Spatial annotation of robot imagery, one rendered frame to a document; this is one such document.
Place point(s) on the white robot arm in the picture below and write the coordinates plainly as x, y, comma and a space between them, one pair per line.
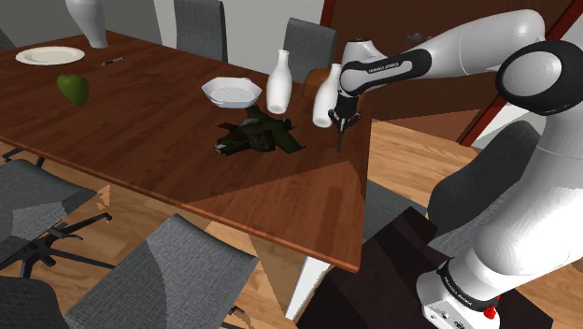
496, 45

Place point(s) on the large white vase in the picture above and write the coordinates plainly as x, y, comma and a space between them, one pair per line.
91, 22

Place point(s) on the green avocado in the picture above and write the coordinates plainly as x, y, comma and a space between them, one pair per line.
74, 89

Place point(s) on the brown wooden dining table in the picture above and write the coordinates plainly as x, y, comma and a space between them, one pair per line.
136, 136

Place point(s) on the black pen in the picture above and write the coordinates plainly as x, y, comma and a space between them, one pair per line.
112, 60

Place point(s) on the white plate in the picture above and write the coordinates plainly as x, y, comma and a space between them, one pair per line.
50, 55

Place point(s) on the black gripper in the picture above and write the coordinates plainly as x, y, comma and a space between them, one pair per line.
347, 105

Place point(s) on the white bottle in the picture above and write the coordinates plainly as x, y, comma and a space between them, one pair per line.
324, 102
279, 86

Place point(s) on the white hexagonal bowl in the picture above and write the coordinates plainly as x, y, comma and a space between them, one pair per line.
231, 93

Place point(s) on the dark green toy airplane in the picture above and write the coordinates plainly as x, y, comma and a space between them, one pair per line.
255, 134

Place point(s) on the grey office chair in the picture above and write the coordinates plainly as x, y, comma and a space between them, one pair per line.
32, 200

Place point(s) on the dark robot stand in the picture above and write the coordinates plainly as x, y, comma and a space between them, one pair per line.
378, 282

